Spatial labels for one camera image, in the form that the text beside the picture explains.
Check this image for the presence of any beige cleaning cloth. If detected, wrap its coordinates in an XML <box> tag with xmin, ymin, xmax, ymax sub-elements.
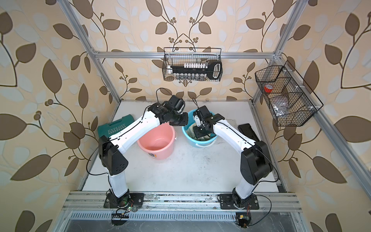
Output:
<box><xmin>186</xmin><ymin>122</ymin><xmax>215</xmax><ymax>141</ymax></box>

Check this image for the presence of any light blue plastic bucket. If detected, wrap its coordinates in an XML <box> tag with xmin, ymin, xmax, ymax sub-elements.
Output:
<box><xmin>182</xmin><ymin>109</ymin><xmax>218</xmax><ymax>148</ymax></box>

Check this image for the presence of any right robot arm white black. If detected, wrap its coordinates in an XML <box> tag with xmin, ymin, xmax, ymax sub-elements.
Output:
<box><xmin>193</xmin><ymin>110</ymin><xmax>275</xmax><ymax>209</ymax></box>

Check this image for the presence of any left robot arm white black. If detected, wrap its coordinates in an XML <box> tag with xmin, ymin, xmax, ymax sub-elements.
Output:
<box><xmin>95</xmin><ymin>95</ymin><xmax>188</xmax><ymax>209</ymax></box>

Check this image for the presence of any pink plastic bucket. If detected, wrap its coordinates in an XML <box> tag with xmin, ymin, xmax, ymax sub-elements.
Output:
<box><xmin>137</xmin><ymin>123</ymin><xmax>177</xmax><ymax>160</ymax></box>

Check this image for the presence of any black flat case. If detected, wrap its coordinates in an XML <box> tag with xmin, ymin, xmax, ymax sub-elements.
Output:
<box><xmin>238</xmin><ymin>123</ymin><xmax>260</xmax><ymax>142</ymax></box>

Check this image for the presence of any green tool case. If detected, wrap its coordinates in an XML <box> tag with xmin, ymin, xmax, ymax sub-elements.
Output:
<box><xmin>98</xmin><ymin>115</ymin><xmax>134</xmax><ymax>138</ymax></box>

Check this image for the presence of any clear plastic bag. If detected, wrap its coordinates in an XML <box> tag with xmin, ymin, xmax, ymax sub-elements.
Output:
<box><xmin>271</xmin><ymin>96</ymin><xmax>289</xmax><ymax>117</ymax></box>

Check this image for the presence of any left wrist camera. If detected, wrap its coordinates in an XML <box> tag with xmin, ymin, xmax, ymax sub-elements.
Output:
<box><xmin>165</xmin><ymin>95</ymin><xmax>185</xmax><ymax>114</ymax></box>

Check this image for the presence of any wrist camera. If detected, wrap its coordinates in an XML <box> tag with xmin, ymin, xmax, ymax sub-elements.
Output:
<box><xmin>165</xmin><ymin>95</ymin><xmax>185</xmax><ymax>114</ymax></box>
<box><xmin>193</xmin><ymin>105</ymin><xmax>213</xmax><ymax>123</ymax></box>

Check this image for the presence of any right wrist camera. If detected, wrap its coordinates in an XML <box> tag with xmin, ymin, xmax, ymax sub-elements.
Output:
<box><xmin>193</xmin><ymin>105</ymin><xmax>213</xmax><ymax>123</ymax></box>

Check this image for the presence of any black socket holder rail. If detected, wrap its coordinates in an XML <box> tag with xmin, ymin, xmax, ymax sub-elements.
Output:
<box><xmin>164</xmin><ymin>61</ymin><xmax>223</xmax><ymax>81</ymax></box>

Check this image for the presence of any back wire basket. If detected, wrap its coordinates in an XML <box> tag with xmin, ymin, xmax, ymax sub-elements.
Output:
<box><xmin>162</xmin><ymin>46</ymin><xmax>223</xmax><ymax>82</ymax></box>

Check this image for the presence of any wire basket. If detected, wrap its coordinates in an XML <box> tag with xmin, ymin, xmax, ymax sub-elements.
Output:
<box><xmin>255</xmin><ymin>61</ymin><xmax>324</xmax><ymax>127</ymax></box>
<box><xmin>162</xmin><ymin>46</ymin><xmax>223</xmax><ymax>82</ymax></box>

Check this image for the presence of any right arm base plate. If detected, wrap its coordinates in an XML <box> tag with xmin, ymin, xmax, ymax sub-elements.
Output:
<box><xmin>217</xmin><ymin>193</ymin><xmax>260</xmax><ymax>210</ymax></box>

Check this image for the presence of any right wire basket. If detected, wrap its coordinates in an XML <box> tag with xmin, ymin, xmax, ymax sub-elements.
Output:
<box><xmin>255</xmin><ymin>61</ymin><xmax>324</xmax><ymax>127</ymax></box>

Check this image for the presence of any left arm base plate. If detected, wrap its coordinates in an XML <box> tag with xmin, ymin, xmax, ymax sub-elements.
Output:
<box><xmin>103</xmin><ymin>191</ymin><xmax>145</xmax><ymax>209</ymax></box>

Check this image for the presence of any aluminium front rail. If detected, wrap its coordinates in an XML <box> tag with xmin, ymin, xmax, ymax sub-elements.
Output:
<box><xmin>62</xmin><ymin>191</ymin><xmax>302</xmax><ymax>213</ymax></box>

